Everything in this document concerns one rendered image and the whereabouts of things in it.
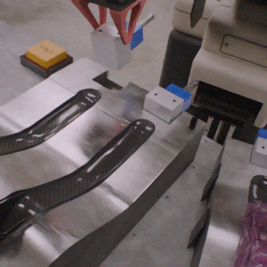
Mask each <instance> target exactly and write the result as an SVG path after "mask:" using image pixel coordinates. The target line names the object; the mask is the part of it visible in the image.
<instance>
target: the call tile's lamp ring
mask: <svg viewBox="0 0 267 267"><path fill-rule="evenodd" d="M66 56H67V58H65V59H63V60H62V61H60V62H58V63H56V64H54V65H52V66H50V67H48V68H47V69H46V68H44V67H42V66H41V65H39V64H37V63H36V62H34V61H33V60H31V59H29V58H28V57H26V53H25V54H23V55H20V57H22V58H24V59H25V60H27V61H29V62H30V63H32V64H34V65H36V66H37V67H39V68H41V69H42V70H44V71H45V72H47V71H49V70H51V69H53V68H54V67H56V66H58V65H60V64H62V63H64V62H65V61H67V60H69V59H71V58H72V56H70V55H69V54H66Z"/></svg>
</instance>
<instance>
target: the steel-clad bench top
mask: <svg viewBox="0 0 267 267"><path fill-rule="evenodd" d="M37 44H39V42H38V41H36V40H34V39H32V38H31V37H29V36H27V35H26V34H24V33H22V32H20V31H19V30H17V29H15V28H13V27H11V26H10V25H8V24H6V23H4V22H3V21H1V20H0V107H2V106H4V105H5V104H7V103H8V102H10V101H12V100H14V99H15V98H17V97H18V96H20V95H22V94H23V93H25V92H26V91H28V90H30V89H31V88H33V87H35V86H36V85H38V84H39V83H41V82H43V81H44V80H46V79H45V78H43V77H41V76H40V75H38V74H36V73H35V72H33V71H32V70H30V69H28V68H26V67H25V66H23V65H22V64H21V62H20V55H23V54H25V53H26V50H27V49H28V48H30V47H33V46H35V45H37ZM222 148H223V146H222V145H220V144H218V143H216V142H215V141H213V140H211V139H209V138H208V137H206V136H204V135H202V138H201V141H200V144H199V147H198V150H197V153H196V155H195V158H194V161H193V162H192V163H191V164H190V165H189V166H188V168H187V169H186V170H185V171H184V172H183V173H182V174H181V175H180V176H179V178H178V179H177V180H176V181H175V182H174V183H173V184H172V185H171V186H170V188H169V189H168V190H167V191H166V192H165V193H164V194H163V195H162V196H161V198H160V199H159V200H158V201H157V202H156V203H155V204H154V205H153V206H152V208H151V209H150V210H149V211H148V212H147V213H146V214H145V215H144V216H143V218H142V219H141V220H140V221H139V222H138V224H137V225H136V226H135V227H134V228H133V229H132V230H131V231H130V232H129V234H128V235H127V236H126V237H125V238H124V239H123V240H122V241H121V242H120V244H119V245H118V246H117V247H116V248H115V249H114V250H113V251H112V252H111V254H110V255H109V256H108V257H107V258H106V259H105V260H104V261H103V262H102V264H101V265H100V266H99V267H190V265H191V261H192V257H193V253H194V249H195V245H196V242H197V239H196V240H195V241H194V242H193V244H192V245H191V246H190V248H189V249H188V248H187V245H188V242H189V238H190V234H191V231H192V229H193V228H194V227H195V225H196V224H197V222H198V221H199V220H200V218H201V217H202V215H203V214H204V210H205V207H206V203H207V199H208V195H209V192H208V194H207V195H206V197H205V198H204V199H203V201H201V197H202V194H203V189H204V187H205V185H206V184H207V182H208V181H209V179H210V178H211V176H212V175H213V173H214V171H215V169H216V165H217V160H218V157H219V155H220V152H221V150H222Z"/></svg>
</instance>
